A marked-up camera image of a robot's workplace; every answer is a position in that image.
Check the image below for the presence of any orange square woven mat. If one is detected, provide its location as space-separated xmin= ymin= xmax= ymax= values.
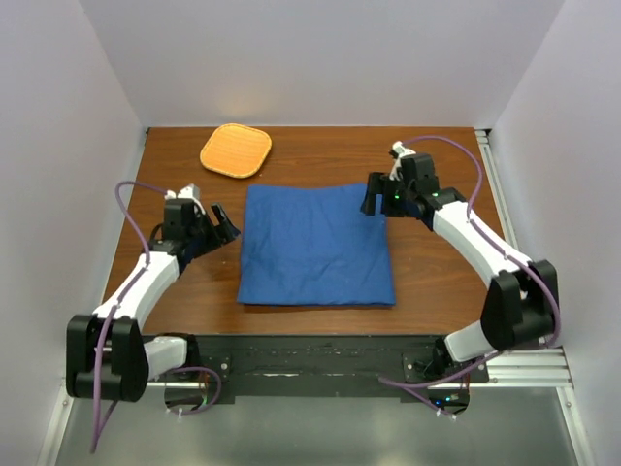
xmin=199 ymin=123 xmax=273 ymax=179

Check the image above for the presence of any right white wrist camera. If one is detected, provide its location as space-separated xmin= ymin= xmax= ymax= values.
xmin=388 ymin=141 xmax=416 ymax=182

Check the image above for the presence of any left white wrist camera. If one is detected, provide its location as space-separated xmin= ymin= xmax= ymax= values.
xmin=164 ymin=183 xmax=205 ymax=214

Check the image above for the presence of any blue surgical drape cloth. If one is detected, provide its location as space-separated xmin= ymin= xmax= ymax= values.
xmin=238 ymin=183 xmax=396 ymax=307

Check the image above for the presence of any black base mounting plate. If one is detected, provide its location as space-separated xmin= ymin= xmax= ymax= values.
xmin=159 ymin=332 xmax=490 ymax=414

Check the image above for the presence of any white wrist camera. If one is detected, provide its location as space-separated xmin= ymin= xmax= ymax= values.
xmin=388 ymin=141 xmax=416 ymax=182
xmin=164 ymin=183 xmax=205 ymax=214

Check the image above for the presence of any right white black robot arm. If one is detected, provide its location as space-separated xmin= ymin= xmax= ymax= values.
xmin=361 ymin=150 xmax=560 ymax=382

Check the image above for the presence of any aluminium frame rail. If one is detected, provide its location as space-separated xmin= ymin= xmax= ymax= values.
xmin=486 ymin=349 xmax=573 ymax=388

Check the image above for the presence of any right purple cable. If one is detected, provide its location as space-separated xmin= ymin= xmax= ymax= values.
xmin=377 ymin=135 xmax=564 ymax=389

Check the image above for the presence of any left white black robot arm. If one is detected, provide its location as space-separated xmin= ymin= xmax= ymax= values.
xmin=66 ymin=198 xmax=240 ymax=402

